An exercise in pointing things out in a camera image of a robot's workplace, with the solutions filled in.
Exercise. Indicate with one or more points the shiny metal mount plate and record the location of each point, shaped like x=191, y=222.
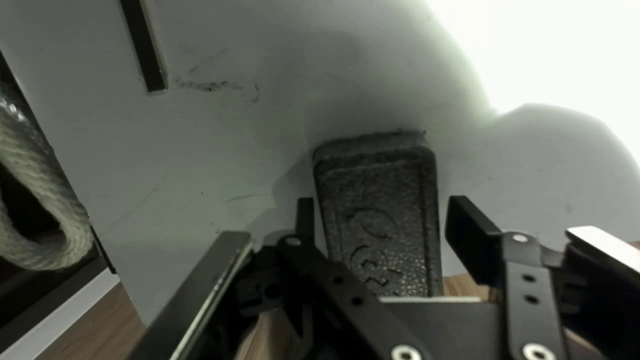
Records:
x=201, y=293
x=603, y=245

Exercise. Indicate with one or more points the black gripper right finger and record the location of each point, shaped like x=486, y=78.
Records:
x=527, y=286

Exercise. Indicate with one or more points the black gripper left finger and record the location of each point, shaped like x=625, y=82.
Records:
x=332, y=293

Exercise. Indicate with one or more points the black felt board eraser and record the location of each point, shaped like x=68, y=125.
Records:
x=380, y=212

